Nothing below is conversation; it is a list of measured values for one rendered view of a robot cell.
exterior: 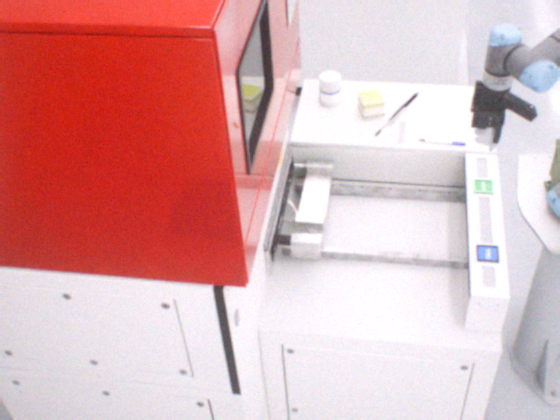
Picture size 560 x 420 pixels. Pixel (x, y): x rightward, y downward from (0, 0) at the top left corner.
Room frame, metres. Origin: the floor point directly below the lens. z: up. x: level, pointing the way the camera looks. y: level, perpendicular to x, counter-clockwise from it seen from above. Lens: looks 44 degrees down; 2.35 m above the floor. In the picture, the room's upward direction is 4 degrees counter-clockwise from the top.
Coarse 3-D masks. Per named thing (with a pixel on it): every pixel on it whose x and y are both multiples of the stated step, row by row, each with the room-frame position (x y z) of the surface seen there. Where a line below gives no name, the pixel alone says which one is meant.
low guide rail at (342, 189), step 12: (300, 192) 1.68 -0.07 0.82; (336, 192) 1.65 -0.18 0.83; (348, 192) 1.65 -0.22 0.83; (360, 192) 1.64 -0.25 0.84; (372, 192) 1.63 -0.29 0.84; (384, 192) 1.62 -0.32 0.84; (396, 192) 1.62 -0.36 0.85; (408, 192) 1.61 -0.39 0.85; (420, 192) 1.60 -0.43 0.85; (432, 192) 1.60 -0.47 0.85; (444, 192) 1.60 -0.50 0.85; (456, 192) 1.59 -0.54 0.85
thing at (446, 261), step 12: (288, 252) 1.41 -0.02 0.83; (324, 252) 1.39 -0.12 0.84; (336, 252) 1.38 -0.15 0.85; (348, 252) 1.38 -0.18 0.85; (360, 252) 1.38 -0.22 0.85; (372, 252) 1.37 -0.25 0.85; (384, 252) 1.37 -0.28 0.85; (396, 252) 1.37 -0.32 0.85; (408, 264) 1.34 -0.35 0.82; (420, 264) 1.34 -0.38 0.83; (432, 264) 1.33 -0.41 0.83; (444, 264) 1.32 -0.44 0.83; (456, 264) 1.32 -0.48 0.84
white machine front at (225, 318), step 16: (272, 192) 1.47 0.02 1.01; (256, 256) 1.23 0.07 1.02; (256, 272) 1.22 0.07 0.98; (224, 288) 0.97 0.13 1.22; (240, 288) 1.07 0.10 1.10; (256, 288) 1.20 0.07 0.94; (224, 304) 0.96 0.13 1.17; (240, 304) 1.05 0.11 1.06; (256, 304) 1.18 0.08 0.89; (224, 320) 0.96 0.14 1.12; (240, 320) 1.03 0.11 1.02; (256, 320) 1.17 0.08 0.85; (224, 336) 0.97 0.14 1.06; (240, 336) 1.02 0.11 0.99; (240, 352) 1.00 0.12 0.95; (240, 368) 0.98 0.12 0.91; (240, 384) 0.96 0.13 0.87
